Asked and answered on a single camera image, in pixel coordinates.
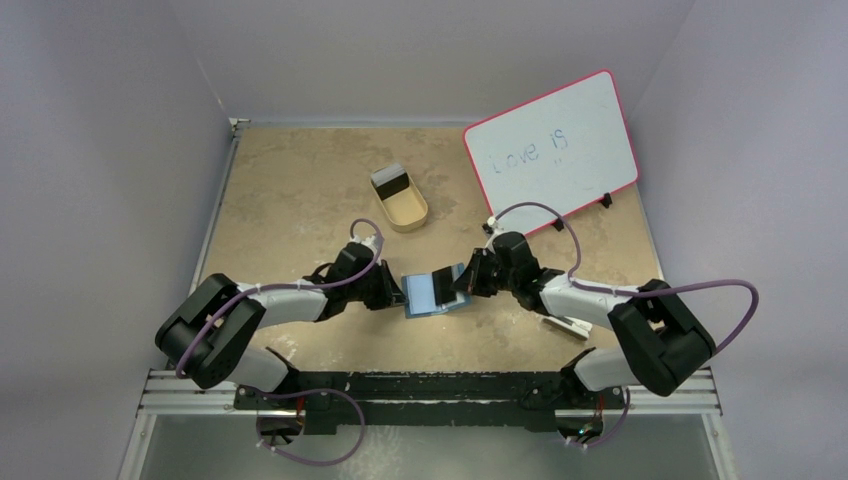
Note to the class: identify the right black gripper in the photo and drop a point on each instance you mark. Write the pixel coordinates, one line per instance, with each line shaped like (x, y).
(479, 277)

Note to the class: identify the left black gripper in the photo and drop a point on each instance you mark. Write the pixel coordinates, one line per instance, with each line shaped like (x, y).
(388, 294)

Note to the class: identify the black credit card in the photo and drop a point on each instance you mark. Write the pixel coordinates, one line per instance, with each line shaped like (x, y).
(445, 297)

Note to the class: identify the blue card holder wallet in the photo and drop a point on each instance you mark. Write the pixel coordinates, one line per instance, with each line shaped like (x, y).
(418, 290)

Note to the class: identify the tan oval tray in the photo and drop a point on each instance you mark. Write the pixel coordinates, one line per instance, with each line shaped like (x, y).
(407, 210)

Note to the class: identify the credit cards stack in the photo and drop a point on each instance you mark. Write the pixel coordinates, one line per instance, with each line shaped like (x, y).
(389, 181)

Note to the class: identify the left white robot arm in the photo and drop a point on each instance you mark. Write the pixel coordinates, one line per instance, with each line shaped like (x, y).
(208, 337)

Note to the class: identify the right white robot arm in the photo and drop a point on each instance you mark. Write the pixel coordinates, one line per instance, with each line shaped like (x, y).
(660, 342)

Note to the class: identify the white black eraser block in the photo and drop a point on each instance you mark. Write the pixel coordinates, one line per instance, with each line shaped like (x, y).
(575, 327)

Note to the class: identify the pink framed whiteboard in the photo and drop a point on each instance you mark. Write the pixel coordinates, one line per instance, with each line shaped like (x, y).
(555, 154)

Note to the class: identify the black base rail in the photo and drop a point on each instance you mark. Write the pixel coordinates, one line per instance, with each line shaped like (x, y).
(320, 402)

